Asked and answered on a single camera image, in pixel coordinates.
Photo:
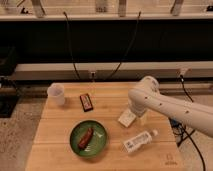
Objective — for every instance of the white sponge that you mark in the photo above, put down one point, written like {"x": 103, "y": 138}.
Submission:
{"x": 127, "y": 118}

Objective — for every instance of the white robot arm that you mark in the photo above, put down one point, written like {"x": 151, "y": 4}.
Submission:
{"x": 146, "y": 94}

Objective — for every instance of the dark chocolate bar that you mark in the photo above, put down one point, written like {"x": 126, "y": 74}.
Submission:
{"x": 86, "y": 102}

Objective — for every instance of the clear plastic cup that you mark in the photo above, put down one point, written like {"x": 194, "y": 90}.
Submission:
{"x": 56, "y": 93}

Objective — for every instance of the green plate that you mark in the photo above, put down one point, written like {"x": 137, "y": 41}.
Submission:
{"x": 97, "y": 143}

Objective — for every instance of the brown sausage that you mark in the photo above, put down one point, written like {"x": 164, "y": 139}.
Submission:
{"x": 85, "y": 139}

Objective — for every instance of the white plastic bottle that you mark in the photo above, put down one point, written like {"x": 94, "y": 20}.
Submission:
{"x": 134, "y": 143}

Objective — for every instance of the black box at left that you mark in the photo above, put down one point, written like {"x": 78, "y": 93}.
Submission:
{"x": 8, "y": 63}

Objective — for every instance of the wall power outlet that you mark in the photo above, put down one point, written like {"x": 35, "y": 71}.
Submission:
{"x": 92, "y": 75}

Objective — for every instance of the right wall outlet plug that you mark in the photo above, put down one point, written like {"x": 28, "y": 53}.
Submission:
{"x": 183, "y": 71}

